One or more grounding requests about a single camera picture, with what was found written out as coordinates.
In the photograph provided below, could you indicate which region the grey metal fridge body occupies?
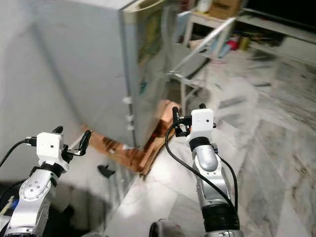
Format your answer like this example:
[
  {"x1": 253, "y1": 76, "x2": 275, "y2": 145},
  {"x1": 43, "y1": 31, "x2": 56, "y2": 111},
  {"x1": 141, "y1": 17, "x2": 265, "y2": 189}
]
[{"x1": 30, "y1": 0, "x2": 131, "y2": 151}]

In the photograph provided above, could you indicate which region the red brick pile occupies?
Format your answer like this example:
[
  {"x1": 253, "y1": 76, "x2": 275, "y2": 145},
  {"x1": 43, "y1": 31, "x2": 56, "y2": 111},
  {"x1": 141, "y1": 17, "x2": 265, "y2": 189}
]
[{"x1": 81, "y1": 99, "x2": 181, "y2": 176}]

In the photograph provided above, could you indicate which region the small black floor object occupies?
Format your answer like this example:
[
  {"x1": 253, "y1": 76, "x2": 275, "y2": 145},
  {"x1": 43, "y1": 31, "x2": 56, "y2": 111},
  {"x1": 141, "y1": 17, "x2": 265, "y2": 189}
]
[{"x1": 98, "y1": 164, "x2": 116, "y2": 178}]

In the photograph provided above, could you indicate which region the white metal folding chair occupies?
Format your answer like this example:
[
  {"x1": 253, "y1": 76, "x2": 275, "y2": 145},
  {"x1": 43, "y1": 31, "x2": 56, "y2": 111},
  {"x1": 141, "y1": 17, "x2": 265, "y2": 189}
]
[{"x1": 168, "y1": 17, "x2": 237, "y2": 117}]

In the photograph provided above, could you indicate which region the gold metal can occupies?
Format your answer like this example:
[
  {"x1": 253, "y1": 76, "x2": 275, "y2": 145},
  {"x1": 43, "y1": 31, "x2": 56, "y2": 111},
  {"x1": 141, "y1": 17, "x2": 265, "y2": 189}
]
[{"x1": 238, "y1": 36, "x2": 252, "y2": 51}]

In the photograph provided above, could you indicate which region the small white jar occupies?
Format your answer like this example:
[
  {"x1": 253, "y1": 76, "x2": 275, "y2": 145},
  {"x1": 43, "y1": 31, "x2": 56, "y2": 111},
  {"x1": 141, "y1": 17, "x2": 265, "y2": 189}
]
[{"x1": 197, "y1": 0, "x2": 212, "y2": 13}]

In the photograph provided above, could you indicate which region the white low shelf unit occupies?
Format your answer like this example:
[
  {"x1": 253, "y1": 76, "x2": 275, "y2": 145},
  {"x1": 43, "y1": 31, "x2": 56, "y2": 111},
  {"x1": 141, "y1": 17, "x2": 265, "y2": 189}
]
[{"x1": 183, "y1": 10, "x2": 316, "y2": 66}]

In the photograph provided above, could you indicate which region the grey robot right leg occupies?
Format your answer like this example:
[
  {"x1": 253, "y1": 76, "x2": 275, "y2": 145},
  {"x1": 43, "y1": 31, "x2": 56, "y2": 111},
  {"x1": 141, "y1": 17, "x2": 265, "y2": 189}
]
[{"x1": 149, "y1": 220, "x2": 184, "y2": 237}]

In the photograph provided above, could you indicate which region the black television screen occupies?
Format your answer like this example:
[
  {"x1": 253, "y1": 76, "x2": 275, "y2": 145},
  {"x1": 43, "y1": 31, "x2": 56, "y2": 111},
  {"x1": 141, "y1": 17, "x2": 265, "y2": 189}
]
[{"x1": 244, "y1": 0, "x2": 316, "y2": 31}]

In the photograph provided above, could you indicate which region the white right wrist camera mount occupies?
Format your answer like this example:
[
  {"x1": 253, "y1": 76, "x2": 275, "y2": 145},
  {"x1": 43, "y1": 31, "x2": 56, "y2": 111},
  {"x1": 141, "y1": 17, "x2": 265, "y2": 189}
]
[{"x1": 188, "y1": 109, "x2": 215, "y2": 142}]

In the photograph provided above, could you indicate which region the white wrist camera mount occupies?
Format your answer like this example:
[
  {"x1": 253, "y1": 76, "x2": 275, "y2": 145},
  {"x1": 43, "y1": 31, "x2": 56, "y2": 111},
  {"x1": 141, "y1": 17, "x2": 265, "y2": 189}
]
[
  {"x1": 188, "y1": 109, "x2": 215, "y2": 142},
  {"x1": 37, "y1": 132, "x2": 64, "y2": 166}
]

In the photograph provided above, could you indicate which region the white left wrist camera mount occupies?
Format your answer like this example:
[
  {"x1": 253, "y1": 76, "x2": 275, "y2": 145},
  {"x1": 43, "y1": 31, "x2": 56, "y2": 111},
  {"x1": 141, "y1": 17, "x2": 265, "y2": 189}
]
[{"x1": 37, "y1": 132, "x2": 64, "y2": 166}]

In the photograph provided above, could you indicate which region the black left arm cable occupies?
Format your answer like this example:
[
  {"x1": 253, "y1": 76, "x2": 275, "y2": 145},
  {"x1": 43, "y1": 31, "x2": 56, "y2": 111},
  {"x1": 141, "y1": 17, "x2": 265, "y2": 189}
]
[
  {"x1": 0, "y1": 180, "x2": 26, "y2": 204},
  {"x1": 0, "y1": 139, "x2": 38, "y2": 167}
]

